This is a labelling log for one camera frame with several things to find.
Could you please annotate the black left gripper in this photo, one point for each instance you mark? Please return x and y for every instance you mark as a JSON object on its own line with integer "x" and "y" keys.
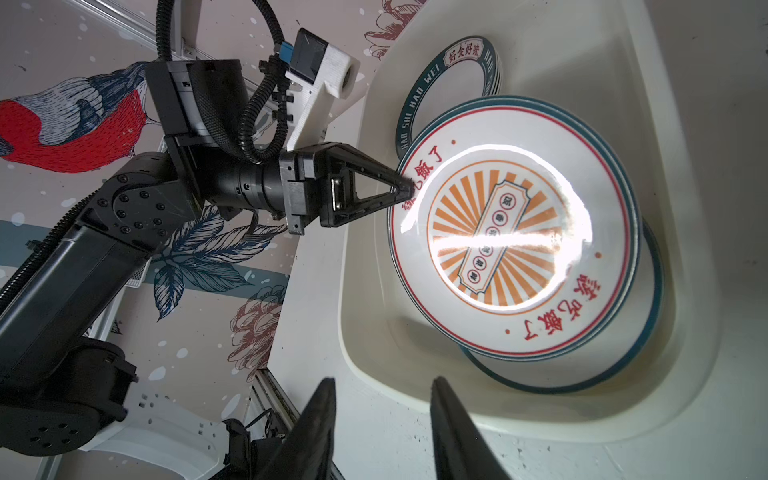
{"x": 333, "y": 182}

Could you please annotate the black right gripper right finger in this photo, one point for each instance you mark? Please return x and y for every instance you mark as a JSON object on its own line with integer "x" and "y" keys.
{"x": 460, "y": 452}

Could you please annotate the white plastic bin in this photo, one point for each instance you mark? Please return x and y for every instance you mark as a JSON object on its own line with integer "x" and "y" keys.
{"x": 601, "y": 61}

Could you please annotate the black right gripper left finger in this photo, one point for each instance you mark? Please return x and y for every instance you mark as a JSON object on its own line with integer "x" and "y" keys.
{"x": 307, "y": 452}

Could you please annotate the orange sunburst plate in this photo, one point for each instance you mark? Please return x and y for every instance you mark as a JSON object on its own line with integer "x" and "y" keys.
{"x": 522, "y": 240}

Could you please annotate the green rim plate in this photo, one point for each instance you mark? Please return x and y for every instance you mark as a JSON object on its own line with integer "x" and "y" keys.
{"x": 465, "y": 70}

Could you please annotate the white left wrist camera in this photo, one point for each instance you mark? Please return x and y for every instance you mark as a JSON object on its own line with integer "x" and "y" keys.
{"x": 318, "y": 74}

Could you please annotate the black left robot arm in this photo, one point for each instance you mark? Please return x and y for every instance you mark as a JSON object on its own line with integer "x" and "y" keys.
{"x": 59, "y": 388}

